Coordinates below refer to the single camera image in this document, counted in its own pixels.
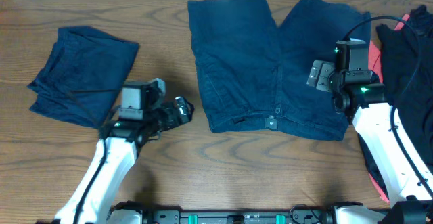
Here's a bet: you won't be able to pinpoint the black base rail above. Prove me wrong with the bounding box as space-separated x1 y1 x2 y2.
106 201 362 224

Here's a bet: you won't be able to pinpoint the black garment pile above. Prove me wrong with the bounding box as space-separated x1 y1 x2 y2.
357 4 433 198

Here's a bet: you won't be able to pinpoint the navy blue denim shorts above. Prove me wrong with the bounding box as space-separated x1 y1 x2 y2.
187 0 371 141

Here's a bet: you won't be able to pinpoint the red garment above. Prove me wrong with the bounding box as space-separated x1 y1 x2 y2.
367 13 411 204

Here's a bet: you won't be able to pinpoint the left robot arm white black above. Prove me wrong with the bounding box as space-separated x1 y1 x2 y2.
53 95 194 224

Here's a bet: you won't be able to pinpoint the folded navy blue garment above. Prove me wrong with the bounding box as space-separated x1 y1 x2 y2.
28 26 139 128

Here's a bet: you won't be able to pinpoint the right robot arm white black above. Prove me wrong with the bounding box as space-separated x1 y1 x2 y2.
307 60 432 223

